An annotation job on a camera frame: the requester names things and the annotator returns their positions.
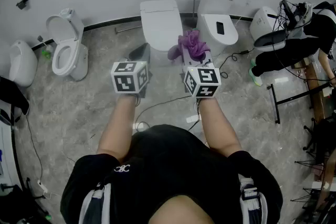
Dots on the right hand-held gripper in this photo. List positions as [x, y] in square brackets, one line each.
[204, 81]

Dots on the white urinal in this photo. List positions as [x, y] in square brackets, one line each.
[25, 65]

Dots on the person's black shirt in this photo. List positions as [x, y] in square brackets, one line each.
[170, 160]

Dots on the black phone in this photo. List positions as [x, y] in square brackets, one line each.
[220, 28]

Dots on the white rounded toilet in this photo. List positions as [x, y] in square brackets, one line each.
[262, 21]

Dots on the white toilet with square tank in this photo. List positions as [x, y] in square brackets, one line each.
[210, 2]

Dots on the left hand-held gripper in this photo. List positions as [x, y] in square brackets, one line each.
[123, 78]

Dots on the black office chair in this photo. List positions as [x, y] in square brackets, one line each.
[323, 136]

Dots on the green toilet brush holder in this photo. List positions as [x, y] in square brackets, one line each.
[47, 53]

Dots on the small white power strip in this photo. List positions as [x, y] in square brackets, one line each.
[42, 186]

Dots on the grey metal bar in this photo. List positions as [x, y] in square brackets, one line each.
[128, 28]

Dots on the purple cleaning cloth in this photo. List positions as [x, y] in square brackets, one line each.
[193, 43]

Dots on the black metal stand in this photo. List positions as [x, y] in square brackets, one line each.
[274, 102]

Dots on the person's right forearm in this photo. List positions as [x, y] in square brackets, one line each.
[215, 126]

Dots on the white toilet with raised lid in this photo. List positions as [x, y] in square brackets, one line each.
[63, 26]

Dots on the white tankless toilet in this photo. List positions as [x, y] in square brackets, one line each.
[161, 29]

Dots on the wooden table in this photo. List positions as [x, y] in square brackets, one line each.
[319, 102]

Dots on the person's left forearm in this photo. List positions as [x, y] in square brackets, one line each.
[118, 126]

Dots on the black wall holder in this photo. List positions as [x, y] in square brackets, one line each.
[22, 3]

